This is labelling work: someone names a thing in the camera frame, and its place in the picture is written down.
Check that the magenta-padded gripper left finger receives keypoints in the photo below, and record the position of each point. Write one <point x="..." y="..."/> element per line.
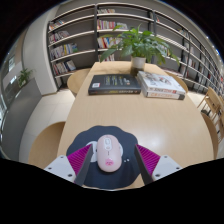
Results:
<point x="61" y="166"/>

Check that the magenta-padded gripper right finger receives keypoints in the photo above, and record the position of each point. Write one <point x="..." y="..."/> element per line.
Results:
<point x="165" y="166"/>

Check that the pale pink computer mouse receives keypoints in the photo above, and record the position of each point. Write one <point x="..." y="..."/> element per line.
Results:
<point x="109" y="153"/>

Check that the dark octagonal mouse pad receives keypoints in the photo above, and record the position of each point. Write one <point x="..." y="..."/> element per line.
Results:
<point x="83" y="136"/>

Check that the round-backed wooden chair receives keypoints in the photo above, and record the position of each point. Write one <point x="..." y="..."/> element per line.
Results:
<point x="45" y="146"/>
<point x="210" y="136"/>
<point x="180" y="81"/>
<point x="77" y="81"/>

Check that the white red-lettered book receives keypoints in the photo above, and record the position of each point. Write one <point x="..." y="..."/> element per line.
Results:
<point x="165" y="95"/>

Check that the light wooden slatted chair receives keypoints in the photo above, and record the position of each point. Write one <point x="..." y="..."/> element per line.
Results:
<point x="212" y="100"/>

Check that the white picture-cover book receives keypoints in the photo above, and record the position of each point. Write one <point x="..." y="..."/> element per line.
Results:
<point x="158" y="81"/>

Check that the small green potted plant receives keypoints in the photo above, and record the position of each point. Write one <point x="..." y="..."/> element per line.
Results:
<point x="24" y="76"/>

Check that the black hardcover book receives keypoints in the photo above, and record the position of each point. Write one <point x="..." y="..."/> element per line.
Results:
<point x="113" y="82"/>

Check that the green potted plant white pot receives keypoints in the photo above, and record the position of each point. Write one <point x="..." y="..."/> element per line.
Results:
<point x="138" y="63"/>

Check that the grey wall shelf unit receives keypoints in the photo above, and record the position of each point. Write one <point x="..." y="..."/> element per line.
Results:
<point x="123" y="15"/>

